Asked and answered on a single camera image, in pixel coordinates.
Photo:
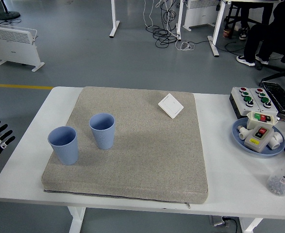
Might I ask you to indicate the blue ribbed plastic cup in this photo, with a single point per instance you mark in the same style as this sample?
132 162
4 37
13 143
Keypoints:
65 151
103 138

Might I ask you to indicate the white push-button control box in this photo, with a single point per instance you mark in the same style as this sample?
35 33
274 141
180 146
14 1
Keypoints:
272 109
239 100

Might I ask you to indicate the white panel heater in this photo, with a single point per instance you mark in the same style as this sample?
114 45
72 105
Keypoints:
200 14
13 51

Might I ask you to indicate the white table leg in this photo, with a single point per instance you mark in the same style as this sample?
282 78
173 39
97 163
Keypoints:
251 225
76 218

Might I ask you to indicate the black fan stand base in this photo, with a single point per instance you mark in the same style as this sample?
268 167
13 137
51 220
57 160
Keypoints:
8 15

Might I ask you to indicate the grey-brown cushion mat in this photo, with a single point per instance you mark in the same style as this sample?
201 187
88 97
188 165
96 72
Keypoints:
137 150

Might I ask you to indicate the white desk leg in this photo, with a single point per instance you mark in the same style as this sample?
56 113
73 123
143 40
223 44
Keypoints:
215 46
114 19

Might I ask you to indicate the grey power strip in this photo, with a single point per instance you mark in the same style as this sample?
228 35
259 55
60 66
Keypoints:
217 221

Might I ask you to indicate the blue round plate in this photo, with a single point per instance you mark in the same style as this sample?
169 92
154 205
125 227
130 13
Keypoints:
239 145

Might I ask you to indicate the white pipe fitting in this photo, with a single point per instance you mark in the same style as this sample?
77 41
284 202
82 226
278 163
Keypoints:
277 142
243 133

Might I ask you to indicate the brown can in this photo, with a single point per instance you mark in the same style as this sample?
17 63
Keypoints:
227 33

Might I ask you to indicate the black stool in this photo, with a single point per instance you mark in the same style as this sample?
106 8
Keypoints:
230 21

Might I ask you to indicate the person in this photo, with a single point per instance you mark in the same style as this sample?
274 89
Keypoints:
254 43
245 17

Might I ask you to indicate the red-lidded clear screw jar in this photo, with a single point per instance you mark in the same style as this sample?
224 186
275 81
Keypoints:
281 177

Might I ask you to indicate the black mesh tray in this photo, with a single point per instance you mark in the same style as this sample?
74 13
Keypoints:
281 98

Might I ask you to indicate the white wall switch plate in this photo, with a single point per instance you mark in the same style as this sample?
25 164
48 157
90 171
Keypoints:
170 105

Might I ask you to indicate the white green-red switch box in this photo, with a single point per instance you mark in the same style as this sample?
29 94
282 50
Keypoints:
251 122

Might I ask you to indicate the grey red-button switch box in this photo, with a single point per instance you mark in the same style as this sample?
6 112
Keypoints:
256 142

